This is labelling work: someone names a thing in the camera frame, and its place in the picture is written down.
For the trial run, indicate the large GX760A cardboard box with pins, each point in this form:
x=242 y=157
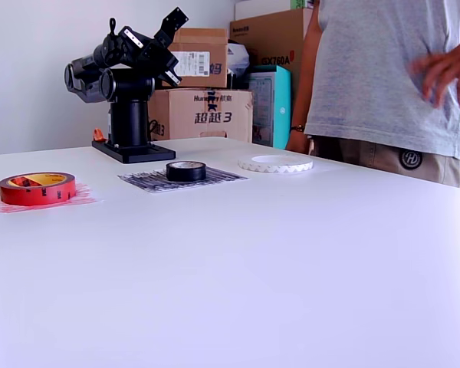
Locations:
x=276 y=34

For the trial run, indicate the black tape roll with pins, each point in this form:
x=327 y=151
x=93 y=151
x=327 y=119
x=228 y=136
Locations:
x=186 y=174

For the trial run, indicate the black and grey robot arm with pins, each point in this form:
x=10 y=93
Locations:
x=128 y=119

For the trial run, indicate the red scribbled paper sheet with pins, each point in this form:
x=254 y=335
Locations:
x=86 y=199

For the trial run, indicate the red tape roll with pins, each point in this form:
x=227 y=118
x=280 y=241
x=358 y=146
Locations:
x=34 y=195

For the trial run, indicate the person in grey t-shirt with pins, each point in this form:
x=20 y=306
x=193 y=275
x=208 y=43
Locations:
x=368 y=76

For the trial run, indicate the cardboard box with shipping label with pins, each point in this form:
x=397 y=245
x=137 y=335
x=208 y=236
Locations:
x=203 y=42

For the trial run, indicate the black scribbled paper sheet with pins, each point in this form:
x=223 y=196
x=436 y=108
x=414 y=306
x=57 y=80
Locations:
x=222 y=178

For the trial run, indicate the cardboard box with blue print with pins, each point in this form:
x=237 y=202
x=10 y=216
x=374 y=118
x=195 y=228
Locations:
x=214 y=126

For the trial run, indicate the green and white box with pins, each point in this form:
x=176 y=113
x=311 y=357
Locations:
x=303 y=4

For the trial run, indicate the person's right forearm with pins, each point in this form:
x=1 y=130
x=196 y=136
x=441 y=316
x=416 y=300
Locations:
x=304 y=84

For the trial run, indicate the white tape roll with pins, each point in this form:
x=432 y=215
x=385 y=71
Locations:
x=253 y=165

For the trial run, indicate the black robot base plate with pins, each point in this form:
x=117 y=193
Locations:
x=138 y=153

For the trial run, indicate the teal cardboard box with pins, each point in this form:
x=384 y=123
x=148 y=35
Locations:
x=281 y=115

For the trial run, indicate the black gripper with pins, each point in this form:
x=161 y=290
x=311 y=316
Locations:
x=132 y=39

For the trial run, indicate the person's right hand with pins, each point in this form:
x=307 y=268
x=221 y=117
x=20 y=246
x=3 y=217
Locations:
x=297 y=143

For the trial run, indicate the person's left hand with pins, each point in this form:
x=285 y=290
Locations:
x=444 y=73

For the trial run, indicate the orange and black clamp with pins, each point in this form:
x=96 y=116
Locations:
x=98 y=135

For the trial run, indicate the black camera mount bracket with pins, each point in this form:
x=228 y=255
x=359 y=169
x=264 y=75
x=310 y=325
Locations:
x=174 y=21

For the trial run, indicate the white plastic bag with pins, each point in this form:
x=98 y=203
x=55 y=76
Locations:
x=237 y=57

